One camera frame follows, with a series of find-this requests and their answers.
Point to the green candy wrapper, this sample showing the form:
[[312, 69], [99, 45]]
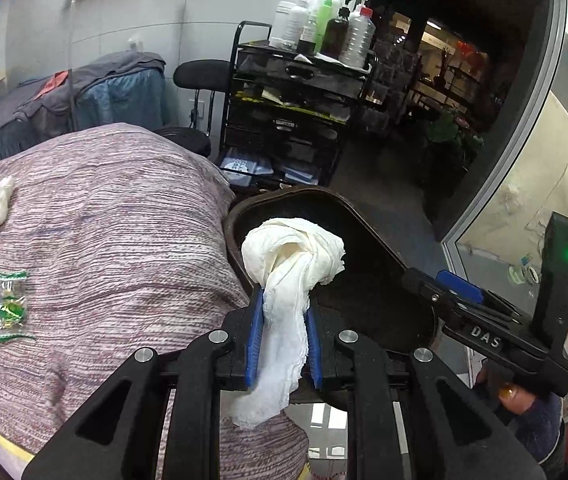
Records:
[[9, 308]]

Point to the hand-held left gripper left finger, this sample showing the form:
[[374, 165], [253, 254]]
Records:
[[255, 340]]

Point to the black storage cart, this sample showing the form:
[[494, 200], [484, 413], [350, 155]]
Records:
[[289, 110]]

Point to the dark brown pump bottle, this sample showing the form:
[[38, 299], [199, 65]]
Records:
[[338, 35]]

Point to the red cloth piece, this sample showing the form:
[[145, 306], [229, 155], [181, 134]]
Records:
[[53, 82]]

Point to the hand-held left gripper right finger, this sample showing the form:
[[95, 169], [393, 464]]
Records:
[[314, 345]]

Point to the dark brown trash bin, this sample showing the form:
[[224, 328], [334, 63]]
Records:
[[374, 300]]

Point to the person's right forearm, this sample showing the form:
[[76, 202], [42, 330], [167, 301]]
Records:
[[539, 430]]

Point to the white wall socket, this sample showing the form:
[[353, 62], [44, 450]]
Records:
[[198, 110]]

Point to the green potted plant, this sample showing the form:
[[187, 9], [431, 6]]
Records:
[[451, 135]]

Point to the tape rolls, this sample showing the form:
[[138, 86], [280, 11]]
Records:
[[524, 272]]

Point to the clear bottle with red cap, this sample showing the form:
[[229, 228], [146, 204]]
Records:
[[359, 37]]

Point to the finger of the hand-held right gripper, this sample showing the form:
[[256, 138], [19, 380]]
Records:
[[421, 285], [459, 286]]

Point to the white floor lamp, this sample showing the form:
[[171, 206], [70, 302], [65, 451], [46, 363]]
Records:
[[76, 5]]

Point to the blue white packet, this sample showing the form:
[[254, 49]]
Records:
[[244, 165]]

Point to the grey covered sofa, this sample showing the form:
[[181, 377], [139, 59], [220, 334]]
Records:
[[28, 110]]

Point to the white cloth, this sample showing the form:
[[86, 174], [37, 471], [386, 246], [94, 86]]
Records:
[[284, 260]]

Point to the blue denim cloth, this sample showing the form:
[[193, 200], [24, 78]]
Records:
[[123, 97]]

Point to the black chair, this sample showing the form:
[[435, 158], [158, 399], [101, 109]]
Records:
[[198, 75]]

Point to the purple striped bed sheet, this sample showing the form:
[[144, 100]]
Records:
[[113, 240]]

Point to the person's right hand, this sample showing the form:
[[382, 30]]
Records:
[[509, 392]]

